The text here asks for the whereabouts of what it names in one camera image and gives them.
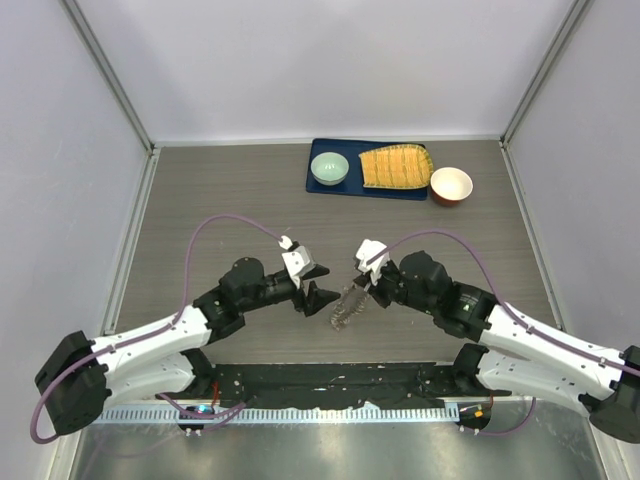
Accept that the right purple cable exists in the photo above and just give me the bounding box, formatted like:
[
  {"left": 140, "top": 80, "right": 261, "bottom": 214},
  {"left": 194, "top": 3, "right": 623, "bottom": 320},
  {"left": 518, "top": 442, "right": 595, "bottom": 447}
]
[{"left": 364, "top": 228, "right": 640, "bottom": 435}]

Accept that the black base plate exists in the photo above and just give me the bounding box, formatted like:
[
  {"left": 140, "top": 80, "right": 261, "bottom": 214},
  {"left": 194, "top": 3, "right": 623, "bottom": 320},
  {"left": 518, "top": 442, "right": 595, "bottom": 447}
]
[{"left": 154, "top": 361, "right": 514, "bottom": 409}]

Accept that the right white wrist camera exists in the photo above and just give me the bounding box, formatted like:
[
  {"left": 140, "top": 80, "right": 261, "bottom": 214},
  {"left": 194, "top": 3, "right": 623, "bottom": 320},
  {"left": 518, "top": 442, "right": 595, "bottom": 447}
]
[{"left": 355, "top": 239, "right": 389, "bottom": 285}]

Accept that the purple cable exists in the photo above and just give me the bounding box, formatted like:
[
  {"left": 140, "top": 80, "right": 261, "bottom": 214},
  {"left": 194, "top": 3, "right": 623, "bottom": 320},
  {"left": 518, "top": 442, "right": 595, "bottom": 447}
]
[
  {"left": 29, "top": 214, "right": 294, "bottom": 445},
  {"left": 364, "top": 228, "right": 640, "bottom": 435}
]

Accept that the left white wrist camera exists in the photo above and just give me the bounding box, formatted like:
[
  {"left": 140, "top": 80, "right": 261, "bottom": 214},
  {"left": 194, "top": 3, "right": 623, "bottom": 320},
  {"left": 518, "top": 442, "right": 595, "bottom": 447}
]
[{"left": 280, "top": 238, "right": 316, "bottom": 289}]

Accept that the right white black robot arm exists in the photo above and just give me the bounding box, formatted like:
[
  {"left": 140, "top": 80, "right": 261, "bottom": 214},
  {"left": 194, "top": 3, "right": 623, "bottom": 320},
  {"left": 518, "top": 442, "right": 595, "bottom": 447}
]
[{"left": 355, "top": 240, "right": 639, "bottom": 444}]

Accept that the brown bowl white inside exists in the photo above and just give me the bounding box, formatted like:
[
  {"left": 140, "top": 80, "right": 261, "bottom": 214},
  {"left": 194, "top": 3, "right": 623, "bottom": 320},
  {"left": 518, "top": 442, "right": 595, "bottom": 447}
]
[{"left": 429, "top": 167, "right": 474, "bottom": 207}]

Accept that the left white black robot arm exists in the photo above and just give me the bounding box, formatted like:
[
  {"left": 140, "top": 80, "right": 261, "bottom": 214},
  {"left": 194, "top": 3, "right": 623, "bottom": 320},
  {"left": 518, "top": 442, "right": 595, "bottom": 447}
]
[{"left": 34, "top": 253, "right": 340, "bottom": 437}]

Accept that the metal disc with keyrings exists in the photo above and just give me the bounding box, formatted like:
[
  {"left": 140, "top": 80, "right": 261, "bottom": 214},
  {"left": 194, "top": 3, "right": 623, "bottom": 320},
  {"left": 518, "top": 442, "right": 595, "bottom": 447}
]
[{"left": 329, "top": 284, "right": 369, "bottom": 331}]

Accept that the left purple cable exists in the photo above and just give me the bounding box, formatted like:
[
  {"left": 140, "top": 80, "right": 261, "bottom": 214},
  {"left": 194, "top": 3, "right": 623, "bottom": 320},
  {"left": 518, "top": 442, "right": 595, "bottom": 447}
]
[{"left": 29, "top": 214, "right": 294, "bottom": 445}]

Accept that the slotted white cable duct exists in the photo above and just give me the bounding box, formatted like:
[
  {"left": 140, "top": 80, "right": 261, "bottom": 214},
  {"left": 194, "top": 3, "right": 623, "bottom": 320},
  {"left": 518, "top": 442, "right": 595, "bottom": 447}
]
[{"left": 95, "top": 403, "right": 459, "bottom": 425}]

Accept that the pale green bowl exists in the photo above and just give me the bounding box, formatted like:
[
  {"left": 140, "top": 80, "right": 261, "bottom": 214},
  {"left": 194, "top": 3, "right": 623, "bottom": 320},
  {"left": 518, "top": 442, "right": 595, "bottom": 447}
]
[{"left": 310, "top": 152, "right": 350, "bottom": 186}]

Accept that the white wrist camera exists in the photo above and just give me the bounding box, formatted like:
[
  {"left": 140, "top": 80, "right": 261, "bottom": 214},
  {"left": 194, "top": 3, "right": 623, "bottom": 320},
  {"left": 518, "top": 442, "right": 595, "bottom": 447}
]
[
  {"left": 280, "top": 238, "right": 316, "bottom": 289},
  {"left": 355, "top": 239, "right": 389, "bottom": 285}
]

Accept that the dark blue tray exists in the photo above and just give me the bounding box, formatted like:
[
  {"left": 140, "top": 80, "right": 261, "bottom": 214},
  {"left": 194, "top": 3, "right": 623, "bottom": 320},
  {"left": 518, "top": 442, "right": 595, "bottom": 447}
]
[{"left": 306, "top": 138, "right": 428, "bottom": 201}]

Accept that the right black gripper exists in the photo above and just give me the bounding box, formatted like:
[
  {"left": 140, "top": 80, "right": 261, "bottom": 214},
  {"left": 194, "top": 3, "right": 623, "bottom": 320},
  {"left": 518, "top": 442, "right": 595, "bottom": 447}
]
[{"left": 356, "top": 260, "right": 437, "bottom": 315}]

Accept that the yellow woven bamboo basket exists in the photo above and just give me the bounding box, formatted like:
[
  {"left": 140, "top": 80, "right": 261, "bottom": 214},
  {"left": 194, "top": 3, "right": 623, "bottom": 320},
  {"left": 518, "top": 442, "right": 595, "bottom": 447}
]
[{"left": 358, "top": 144, "right": 434, "bottom": 190}]

